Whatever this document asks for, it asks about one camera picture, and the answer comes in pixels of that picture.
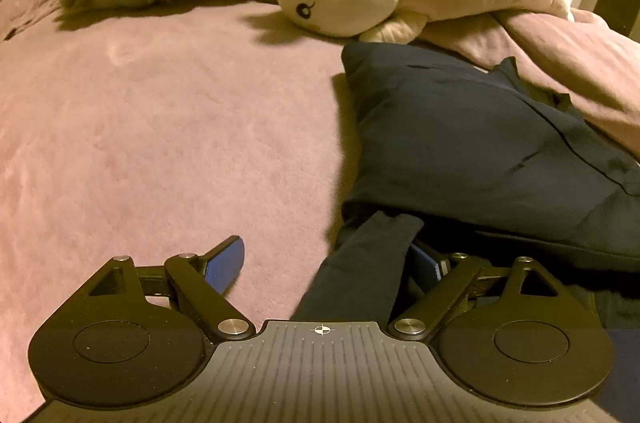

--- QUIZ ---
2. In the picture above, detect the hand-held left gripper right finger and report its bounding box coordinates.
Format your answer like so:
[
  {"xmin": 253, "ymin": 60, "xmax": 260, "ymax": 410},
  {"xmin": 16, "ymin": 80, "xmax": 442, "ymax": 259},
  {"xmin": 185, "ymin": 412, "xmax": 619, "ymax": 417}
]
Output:
[{"xmin": 392, "ymin": 242, "xmax": 558, "ymax": 344}]

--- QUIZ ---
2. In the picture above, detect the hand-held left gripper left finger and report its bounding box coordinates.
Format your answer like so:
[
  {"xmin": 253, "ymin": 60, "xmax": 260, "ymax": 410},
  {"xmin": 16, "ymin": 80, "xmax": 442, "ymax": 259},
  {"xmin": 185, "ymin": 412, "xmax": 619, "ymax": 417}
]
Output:
[{"xmin": 87, "ymin": 234, "xmax": 257, "ymax": 342}]

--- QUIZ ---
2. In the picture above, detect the dark navy garment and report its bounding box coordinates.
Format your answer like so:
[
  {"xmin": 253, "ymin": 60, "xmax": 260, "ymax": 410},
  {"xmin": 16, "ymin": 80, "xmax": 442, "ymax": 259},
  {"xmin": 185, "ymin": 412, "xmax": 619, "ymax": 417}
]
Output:
[{"xmin": 290, "ymin": 42, "xmax": 640, "ymax": 329}]

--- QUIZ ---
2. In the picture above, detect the purple bed sheet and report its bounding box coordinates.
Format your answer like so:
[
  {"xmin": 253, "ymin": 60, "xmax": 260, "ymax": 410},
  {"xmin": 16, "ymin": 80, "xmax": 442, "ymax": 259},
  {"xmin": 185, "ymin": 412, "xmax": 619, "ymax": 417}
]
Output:
[{"xmin": 0, "ymin": 0, "xmax": 640, "ymax": 409}]

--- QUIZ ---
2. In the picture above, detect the purple duvet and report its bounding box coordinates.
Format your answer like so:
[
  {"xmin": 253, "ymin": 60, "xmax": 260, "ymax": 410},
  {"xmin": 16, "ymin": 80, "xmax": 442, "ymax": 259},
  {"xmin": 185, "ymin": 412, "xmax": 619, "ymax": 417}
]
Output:
[{"xmin": 260, "ymin": 0, "xmax": 640, "ymax": 150}]

